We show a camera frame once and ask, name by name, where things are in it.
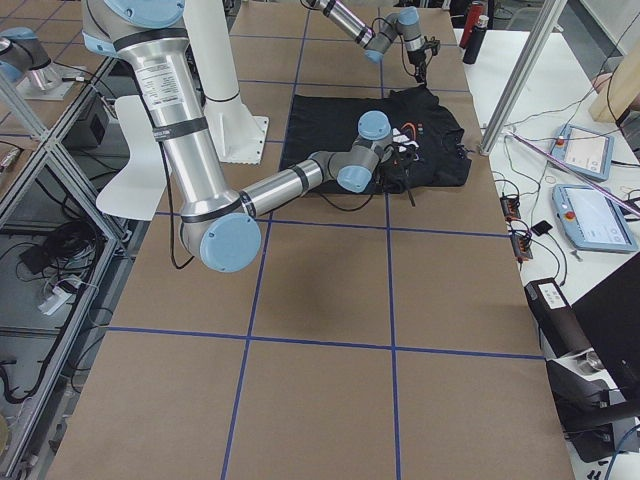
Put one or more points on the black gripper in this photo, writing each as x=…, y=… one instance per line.
x=417, y=59

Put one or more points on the black t-shirt with logo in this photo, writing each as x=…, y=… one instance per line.
x=330, y=124

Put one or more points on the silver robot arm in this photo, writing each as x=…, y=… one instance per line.
x=405, y=24
x=183, y=66

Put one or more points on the black water bottle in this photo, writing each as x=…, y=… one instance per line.
x=475, y=41

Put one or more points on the red water bottle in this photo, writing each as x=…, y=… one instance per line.
x=475, y=10

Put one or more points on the orange circuit board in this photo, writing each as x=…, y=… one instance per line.
x=510, y=205

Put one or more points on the far teach pendant tablet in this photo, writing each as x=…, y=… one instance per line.
x=584, y=151

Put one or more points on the teach pendant tablet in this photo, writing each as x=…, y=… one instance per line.
x=591, y=221
x=584, y=151

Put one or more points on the near teach pendant tablet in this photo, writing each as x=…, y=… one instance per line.
x=591, y=221

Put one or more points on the black box with label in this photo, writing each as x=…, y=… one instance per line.
x=555, y=317

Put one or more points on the black monitor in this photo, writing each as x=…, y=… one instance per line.
x=609, y=316

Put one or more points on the white plastic chair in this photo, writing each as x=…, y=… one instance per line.
x=135, y=192

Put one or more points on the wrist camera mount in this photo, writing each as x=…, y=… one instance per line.
x=432, y=44
x=394, y=173

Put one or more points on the aluminium frame post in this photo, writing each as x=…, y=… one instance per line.
x=542, y=28

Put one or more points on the white central pedestal column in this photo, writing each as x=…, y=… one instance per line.
x=238, y=135

